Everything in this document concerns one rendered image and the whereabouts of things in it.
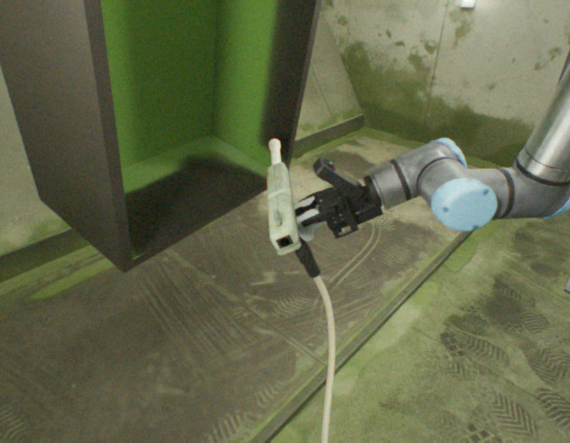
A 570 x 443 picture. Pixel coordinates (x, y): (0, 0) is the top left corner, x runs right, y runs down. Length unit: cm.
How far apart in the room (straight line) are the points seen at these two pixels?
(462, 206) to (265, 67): 73
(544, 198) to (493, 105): 185
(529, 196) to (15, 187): 163
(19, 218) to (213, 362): 93
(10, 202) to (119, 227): 95
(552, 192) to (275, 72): 77
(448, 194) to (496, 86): 192
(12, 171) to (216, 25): 95
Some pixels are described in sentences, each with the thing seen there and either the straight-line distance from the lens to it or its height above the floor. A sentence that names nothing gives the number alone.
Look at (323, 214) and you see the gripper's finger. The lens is 78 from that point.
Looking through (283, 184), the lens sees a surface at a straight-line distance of 86.
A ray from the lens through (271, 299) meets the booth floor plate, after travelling 142.
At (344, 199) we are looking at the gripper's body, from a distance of 79.
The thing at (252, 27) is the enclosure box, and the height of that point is 89.
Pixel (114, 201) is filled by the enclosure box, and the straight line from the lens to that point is 81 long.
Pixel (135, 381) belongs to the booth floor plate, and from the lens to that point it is 127.
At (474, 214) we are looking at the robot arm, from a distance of 72.
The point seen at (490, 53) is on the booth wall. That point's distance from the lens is 257.
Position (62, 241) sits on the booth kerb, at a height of 13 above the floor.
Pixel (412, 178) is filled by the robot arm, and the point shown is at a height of 68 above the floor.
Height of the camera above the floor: 102
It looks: 32 degrees down
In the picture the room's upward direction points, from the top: straight up
